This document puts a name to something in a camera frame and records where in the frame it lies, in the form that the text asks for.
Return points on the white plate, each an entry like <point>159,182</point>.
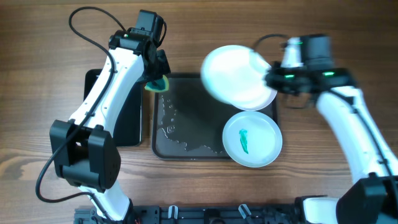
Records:
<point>234,74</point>
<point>252,139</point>
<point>258,104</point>

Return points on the green yellow sponge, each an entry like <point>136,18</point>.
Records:
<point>158,86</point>

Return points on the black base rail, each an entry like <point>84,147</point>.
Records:
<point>267,214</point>

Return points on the small black tray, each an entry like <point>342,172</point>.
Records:
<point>125,116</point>

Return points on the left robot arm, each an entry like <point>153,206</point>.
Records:
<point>83,149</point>

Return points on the large dark grey tray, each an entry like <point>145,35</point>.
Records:
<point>188,122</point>

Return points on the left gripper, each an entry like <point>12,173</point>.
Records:
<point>162,66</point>

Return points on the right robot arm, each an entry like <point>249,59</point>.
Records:
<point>373,165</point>

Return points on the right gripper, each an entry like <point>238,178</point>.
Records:
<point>269,75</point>

